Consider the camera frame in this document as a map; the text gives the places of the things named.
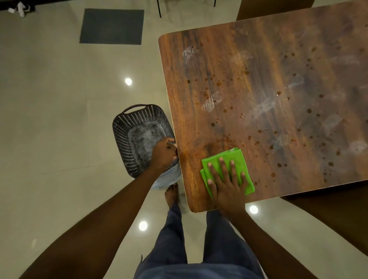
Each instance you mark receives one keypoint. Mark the person's left hand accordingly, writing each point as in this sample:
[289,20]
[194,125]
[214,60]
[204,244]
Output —
[164,155]

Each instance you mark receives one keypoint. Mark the person's right hand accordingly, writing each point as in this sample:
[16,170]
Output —
[230,195]

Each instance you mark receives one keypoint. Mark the green cleaning cloth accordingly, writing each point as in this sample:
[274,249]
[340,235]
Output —
[227,154]

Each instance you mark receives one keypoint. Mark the black plastic basket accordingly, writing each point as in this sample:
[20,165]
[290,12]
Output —
[126,129]

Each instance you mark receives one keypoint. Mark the person's left forearm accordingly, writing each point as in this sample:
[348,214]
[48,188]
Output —
[95,230]

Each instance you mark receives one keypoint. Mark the person's right forearm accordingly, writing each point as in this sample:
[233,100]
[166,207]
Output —
[267,250]

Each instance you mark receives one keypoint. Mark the person's left foot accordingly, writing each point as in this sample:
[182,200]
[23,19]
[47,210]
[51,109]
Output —
[171,195]

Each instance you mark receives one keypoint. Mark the person's blue trousers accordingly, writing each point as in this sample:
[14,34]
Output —
[172,244]

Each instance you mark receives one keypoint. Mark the white plastic stool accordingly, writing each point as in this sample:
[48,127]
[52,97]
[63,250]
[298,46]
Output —
[169,179]

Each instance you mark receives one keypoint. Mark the brown upholstered chair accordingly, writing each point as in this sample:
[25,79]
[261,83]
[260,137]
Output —
[339,212]
[273,8]

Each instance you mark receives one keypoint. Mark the wooden table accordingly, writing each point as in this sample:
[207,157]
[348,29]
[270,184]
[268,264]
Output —
[287,72]

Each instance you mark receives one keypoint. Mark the dark grey floor mat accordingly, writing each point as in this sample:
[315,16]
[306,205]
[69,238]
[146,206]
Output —
[112,26]

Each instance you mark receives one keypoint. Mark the white power plug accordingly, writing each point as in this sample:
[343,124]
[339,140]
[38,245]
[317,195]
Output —
[20,8]

